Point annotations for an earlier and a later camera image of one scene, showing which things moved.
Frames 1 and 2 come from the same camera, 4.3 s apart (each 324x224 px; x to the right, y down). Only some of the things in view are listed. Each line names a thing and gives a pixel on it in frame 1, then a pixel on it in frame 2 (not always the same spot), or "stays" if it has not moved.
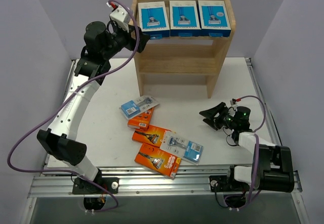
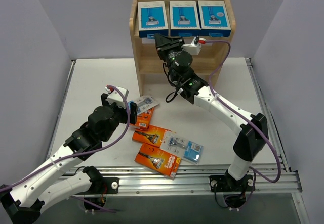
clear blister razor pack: (130, 108) stays
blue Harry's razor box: (213, 18) stays
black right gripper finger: (210, 122) -> (163, 42)
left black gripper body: (130, 40) -> (133, 113)
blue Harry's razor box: (154, 19) stays
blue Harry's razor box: (184, 19) stays
